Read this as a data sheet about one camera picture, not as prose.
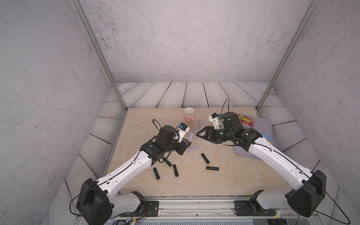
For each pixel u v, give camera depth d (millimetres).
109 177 432
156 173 847
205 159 909
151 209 734
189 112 1060
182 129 664
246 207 726
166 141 584
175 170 865
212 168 867
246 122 1074
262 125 1096
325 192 422
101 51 874
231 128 564
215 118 691
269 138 989
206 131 653
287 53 881
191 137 752
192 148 961
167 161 889
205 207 743
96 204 384
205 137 651
